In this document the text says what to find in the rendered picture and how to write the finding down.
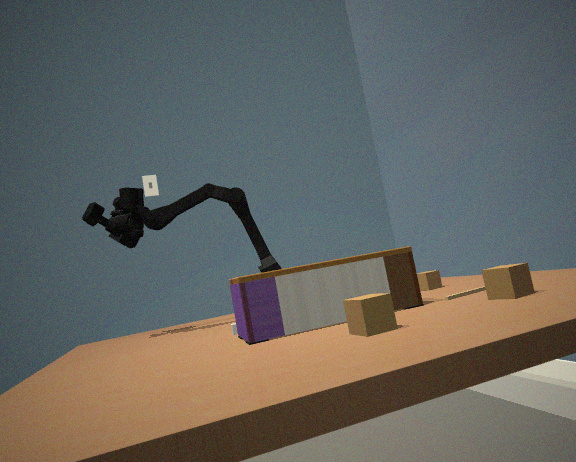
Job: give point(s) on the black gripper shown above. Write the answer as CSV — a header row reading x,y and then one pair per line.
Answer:
x,y
94,213

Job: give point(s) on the pale yellow thin rod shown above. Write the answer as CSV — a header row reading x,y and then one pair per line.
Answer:
x,y
465,293

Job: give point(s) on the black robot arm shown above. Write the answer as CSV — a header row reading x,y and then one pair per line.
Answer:
x,y
131,203

